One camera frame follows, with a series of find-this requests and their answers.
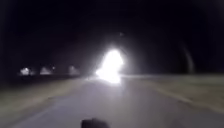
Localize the vehicle with bright headlights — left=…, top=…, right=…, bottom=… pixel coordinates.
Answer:
left=94, top=48, right=126, bottom=84

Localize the robot's own part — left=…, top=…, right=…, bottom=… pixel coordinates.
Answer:
left=81, top=117, right=110, bottom=128

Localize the grey asphalt path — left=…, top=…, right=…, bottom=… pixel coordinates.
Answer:
left=9, top=75, right=224, bottom=128

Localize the dry grass verge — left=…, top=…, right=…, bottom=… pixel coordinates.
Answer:
left=0, top=77, right=88, bottom=128
left=122, top=73, right=224, bottom=114

